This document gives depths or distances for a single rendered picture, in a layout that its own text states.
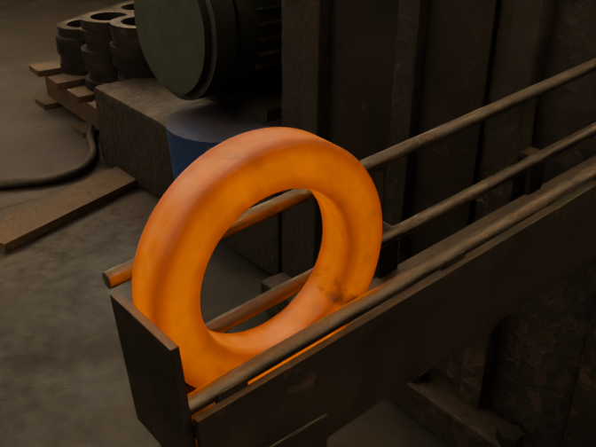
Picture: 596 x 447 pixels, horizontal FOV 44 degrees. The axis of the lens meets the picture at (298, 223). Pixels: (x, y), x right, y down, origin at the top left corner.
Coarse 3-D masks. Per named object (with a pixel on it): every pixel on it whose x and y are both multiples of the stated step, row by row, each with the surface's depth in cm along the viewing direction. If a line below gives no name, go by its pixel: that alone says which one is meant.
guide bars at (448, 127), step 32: (512, 96) 69; (448, 128) 64; (384, 160) 60; (544, 160) 72; (288, 192) 56; (480, 192) 67; (384, 224) 63; (416, 224) 63; (384, 256) 63; (288, 288) 56; (224, 320) 53
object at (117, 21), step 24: (72, 24) 268; (96, 24) 239; (120, 24) 222; (72, 48) 259; (96, 48) 243; (120, 48) 223; (48, 72) 272; (72, 72) 265; (96, 72) 245; (120, 72) 230; (144, 72) 226; (48, 96) 283; (72, 96) 248; (96, 120) 251
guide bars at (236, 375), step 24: (552, 192) 64; (504, 216) 61; (528, 216) 62; (480, 240) 58; (432, 264) 56; (384, 288) 53; (336, 312) 51; (360, 312) 52; (312, 336) 49; (264, 360) 47; (216, 384) 46; (240, 384) 46; (192, 408) 44
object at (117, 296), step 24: (120, 312) 46; (120, 336) 48; (144, 336) 44; (168, 336) 43; (144, 360) 46; (168, 360) 42; (144, 384) 48; (168, 384) 44; (144, 408) 50; (168, 408) 46; (168, 432) 47; (192, 432) 45
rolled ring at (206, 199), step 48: (240, 144) 45; (288, 144) 45; (192, 192) 43; (240, 192) 44; (336, 192) 49; (144, 240) 44; (192, 240) 43; (336, 240) 53; (144, 288) 44; (192, 288) 45; (336, 288) 53; (192, 336) 46; (240, 336) 52; (288, 336) 52; (192, 384) 48
